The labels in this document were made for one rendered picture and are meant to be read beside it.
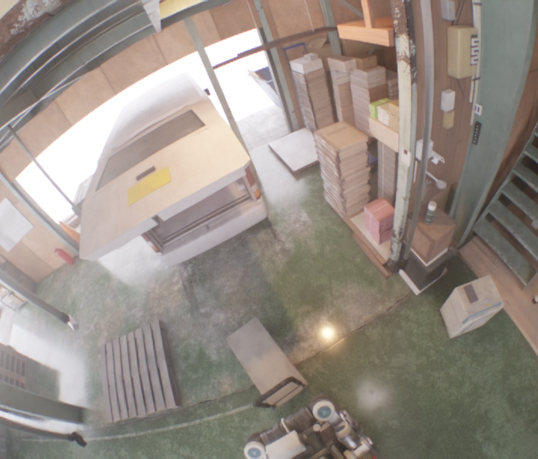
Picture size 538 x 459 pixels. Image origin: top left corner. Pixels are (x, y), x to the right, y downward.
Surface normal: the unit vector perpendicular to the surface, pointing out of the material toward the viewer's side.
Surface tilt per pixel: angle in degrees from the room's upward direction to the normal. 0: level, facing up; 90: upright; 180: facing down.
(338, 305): 0
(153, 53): 90
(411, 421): 0
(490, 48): 90
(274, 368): 0
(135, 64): 90
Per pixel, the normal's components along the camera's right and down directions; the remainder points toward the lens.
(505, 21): -0.89, 0.46
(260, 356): -0.29, -0.62
